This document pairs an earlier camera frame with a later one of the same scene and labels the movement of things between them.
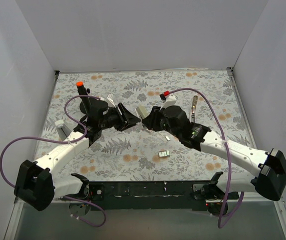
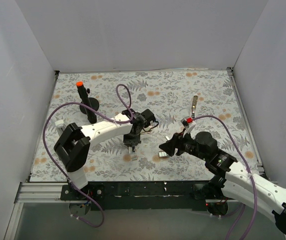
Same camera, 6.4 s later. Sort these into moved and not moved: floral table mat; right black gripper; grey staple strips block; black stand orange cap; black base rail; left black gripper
Moved: left black gripper; right black gripper
Not moved: black base rail; black stand orange cap; grey staple strips block; floral table mat
